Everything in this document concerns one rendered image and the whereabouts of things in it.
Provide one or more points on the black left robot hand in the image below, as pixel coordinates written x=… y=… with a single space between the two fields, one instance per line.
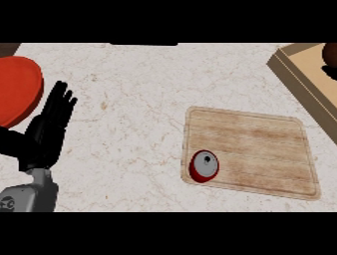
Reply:
x=39 y=139

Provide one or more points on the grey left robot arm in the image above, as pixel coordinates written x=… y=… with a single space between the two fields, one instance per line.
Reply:
x=27 y=196

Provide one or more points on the wooden cutting board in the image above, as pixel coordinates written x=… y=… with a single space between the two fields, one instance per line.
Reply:
x=258 y=149

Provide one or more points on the cardboard box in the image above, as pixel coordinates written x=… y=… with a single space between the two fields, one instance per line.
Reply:
x=317 y=93

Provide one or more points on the red round plate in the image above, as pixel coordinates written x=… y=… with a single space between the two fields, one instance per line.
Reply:
x=2 y=88

